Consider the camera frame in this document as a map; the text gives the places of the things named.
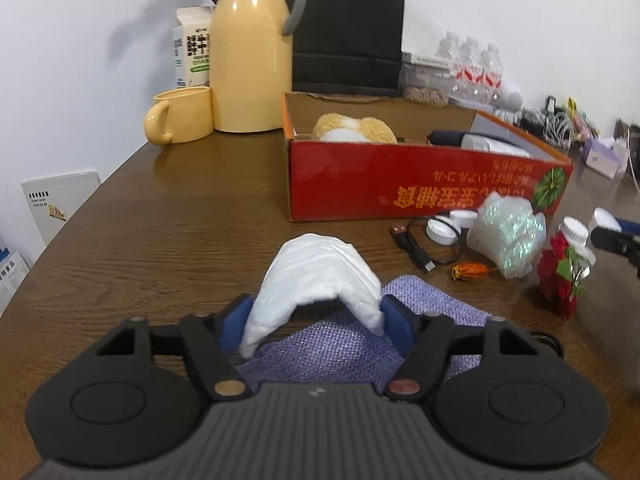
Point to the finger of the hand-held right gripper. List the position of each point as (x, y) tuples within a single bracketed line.
[(630, 226), (615, 242)]

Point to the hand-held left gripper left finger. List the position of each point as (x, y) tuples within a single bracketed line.
[(234, 325)]

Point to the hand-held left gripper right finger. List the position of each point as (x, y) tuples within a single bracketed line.
[(399, 325)]

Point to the white bottle cap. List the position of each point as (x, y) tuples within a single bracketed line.
[(606, 219), (575, 232), (465, 219), (442, 232)]

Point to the purple knitted pouch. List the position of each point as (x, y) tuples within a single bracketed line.
[(340, 350)]

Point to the red artificial flower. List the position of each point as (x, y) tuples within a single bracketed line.
[(560, 280)]

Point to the white cloth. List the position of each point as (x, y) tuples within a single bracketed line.
[(320, 275)]

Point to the red cardboard box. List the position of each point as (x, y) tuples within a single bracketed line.
[(400, 180)]

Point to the navy zip pouch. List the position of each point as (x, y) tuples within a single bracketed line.
[(447, 137)]

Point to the yellow white plush toy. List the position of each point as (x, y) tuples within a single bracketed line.
[(360, 129)]

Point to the purple tissue pack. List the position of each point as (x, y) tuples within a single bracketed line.
[(605, 157)]

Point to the orange dried flower bud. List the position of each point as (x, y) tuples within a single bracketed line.
[(469, 272)]

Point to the iridescent plastic wrap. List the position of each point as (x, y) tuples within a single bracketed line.
[(507, 237)]

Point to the colourful snack packet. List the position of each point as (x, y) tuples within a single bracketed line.
[(582, 117)]

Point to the white robot toy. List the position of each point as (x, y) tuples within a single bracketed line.
[(511, 100)]

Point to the plastic water bottle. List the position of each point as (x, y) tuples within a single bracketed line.
[(449, 55), (470, 65), (491, 75)]

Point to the white printed board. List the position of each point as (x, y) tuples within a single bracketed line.
[(60, 205)]

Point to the yellow mug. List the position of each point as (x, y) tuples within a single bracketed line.
[(185, 115)]

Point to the stack of printed papers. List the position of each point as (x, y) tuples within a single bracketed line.
[(11, 270)]

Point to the clear seed container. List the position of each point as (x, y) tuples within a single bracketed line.
[(425, 85)]

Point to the yellow thermos jug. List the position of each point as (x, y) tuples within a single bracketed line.
[(250, 60)]

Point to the white milk carton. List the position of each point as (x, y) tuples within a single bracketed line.
[(192, 50)]

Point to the black paper bag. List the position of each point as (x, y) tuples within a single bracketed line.
[(350, 35)]

